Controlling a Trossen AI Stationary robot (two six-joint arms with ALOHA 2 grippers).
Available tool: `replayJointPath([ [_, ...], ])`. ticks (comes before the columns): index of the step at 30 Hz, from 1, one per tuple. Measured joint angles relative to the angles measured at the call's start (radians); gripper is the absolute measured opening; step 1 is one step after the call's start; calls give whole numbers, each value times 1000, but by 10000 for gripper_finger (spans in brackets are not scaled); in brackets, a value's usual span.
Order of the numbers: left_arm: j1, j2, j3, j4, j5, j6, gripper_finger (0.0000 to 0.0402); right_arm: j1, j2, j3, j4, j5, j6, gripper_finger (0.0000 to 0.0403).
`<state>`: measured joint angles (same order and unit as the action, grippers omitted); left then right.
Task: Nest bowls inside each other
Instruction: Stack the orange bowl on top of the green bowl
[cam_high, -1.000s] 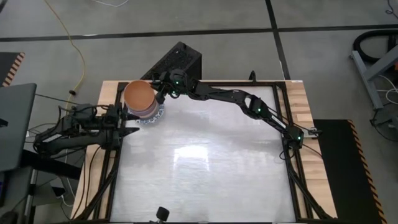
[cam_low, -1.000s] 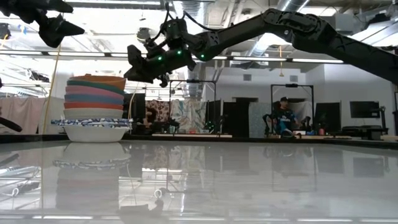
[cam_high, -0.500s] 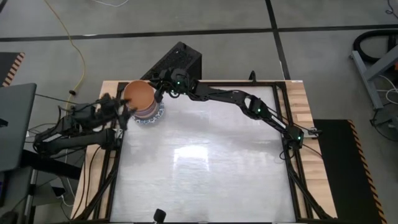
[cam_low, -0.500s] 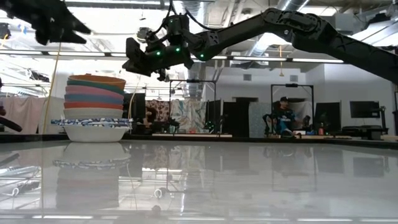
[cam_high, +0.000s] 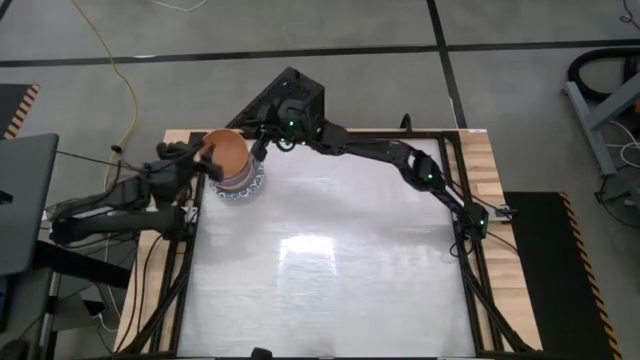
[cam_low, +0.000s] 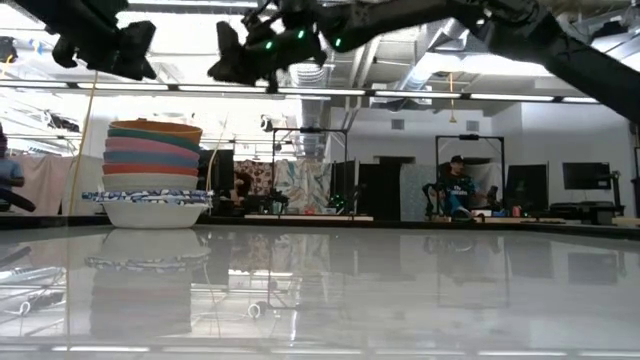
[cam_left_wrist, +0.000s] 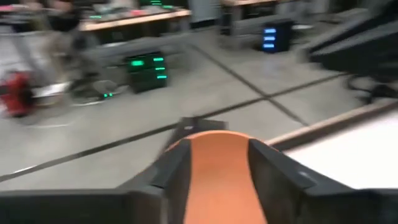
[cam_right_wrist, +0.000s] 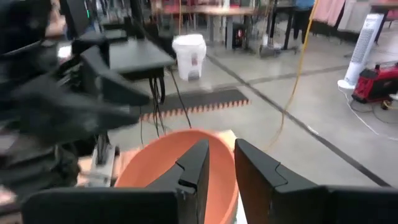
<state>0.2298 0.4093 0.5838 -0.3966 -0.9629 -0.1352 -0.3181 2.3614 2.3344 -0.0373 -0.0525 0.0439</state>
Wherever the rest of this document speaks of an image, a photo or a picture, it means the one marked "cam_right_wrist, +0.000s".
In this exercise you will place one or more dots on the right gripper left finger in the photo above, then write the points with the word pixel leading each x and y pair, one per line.
pixel 140 205

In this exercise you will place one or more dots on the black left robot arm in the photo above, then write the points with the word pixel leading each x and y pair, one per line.
pixel 34 168

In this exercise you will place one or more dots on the small black hazard-striped floor mat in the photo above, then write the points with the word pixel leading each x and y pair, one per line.
pixel 199 101

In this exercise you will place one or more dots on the pink cloth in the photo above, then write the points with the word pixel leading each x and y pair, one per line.
pixel 329 11

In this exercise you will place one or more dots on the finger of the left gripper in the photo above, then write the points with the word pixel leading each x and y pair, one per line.
pixel 115 90
pixel 71 115

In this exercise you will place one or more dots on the red machine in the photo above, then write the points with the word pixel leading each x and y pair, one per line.
pixel 376 84

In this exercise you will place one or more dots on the orange bowl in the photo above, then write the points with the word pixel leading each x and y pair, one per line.
pixel 155 161

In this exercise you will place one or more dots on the dark grey desk top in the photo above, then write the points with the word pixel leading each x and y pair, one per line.
pixel 136 56

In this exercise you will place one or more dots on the person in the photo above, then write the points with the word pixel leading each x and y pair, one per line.
pixel 302 21

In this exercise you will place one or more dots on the wooden table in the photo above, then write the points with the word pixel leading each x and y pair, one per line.
pixel 217 11

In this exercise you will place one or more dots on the white tower fan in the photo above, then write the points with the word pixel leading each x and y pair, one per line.
pixel 362 46

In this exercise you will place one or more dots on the white trash bin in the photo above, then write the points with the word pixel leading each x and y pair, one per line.
pixel 189 56

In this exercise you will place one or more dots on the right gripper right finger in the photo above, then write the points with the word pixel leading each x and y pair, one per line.
pixel 280 199

